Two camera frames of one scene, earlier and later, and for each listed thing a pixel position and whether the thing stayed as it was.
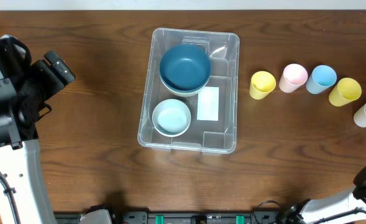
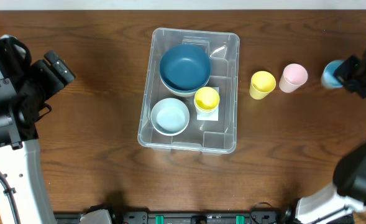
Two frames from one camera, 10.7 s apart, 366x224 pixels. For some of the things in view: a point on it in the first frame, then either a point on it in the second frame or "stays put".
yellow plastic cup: [347, 90] -> [207, 98]
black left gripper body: [59, 66] stays put
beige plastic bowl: [181, 94] stays put
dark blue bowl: [184, 67] stays put
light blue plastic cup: [322, 78] -> [328, 79]
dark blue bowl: [184, 82] stays put
